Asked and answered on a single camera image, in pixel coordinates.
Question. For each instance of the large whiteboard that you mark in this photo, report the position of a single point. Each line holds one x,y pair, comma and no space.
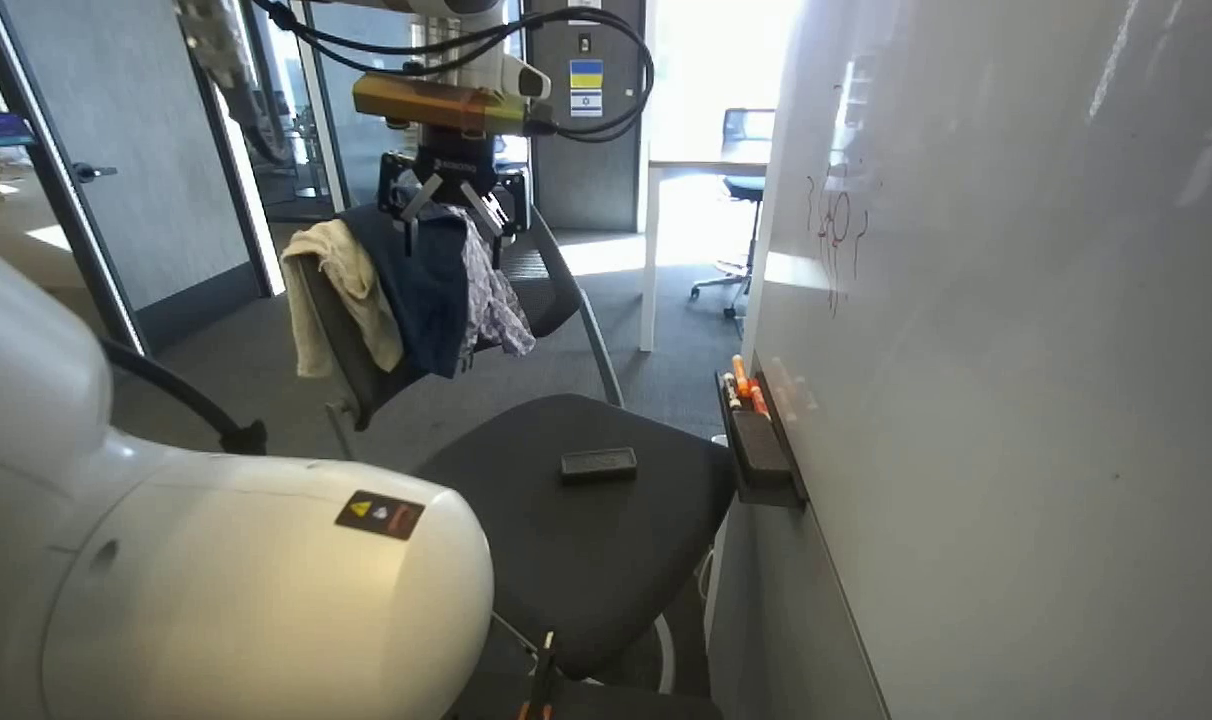
1028,332

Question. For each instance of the dark grey chair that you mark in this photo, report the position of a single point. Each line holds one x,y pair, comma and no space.
588,545

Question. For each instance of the patterned light cloth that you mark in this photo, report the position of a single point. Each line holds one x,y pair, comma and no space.
494,305

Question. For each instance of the blue yellow flag poster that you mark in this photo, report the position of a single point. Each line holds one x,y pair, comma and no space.
585,90

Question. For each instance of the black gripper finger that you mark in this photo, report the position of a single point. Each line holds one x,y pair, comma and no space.
412,213
487,213

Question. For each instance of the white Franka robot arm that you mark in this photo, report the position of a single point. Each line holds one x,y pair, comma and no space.
164,575

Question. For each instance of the white meeting table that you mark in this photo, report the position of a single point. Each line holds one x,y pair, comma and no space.
649,242

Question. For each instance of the orange marker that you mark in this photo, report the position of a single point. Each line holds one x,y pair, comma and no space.
751,386

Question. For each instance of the dark door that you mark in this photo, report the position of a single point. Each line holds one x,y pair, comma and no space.
588,173

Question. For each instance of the swivel office chair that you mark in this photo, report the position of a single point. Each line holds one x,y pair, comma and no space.
744,187

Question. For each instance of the cream towel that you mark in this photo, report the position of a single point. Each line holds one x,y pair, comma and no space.
347,286

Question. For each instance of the black marker tray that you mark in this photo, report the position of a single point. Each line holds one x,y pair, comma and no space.
761,446

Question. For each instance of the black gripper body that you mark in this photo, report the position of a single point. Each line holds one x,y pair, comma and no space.
444,157

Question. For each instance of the gold wrist camera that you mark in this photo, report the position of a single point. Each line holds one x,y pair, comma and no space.
444,102

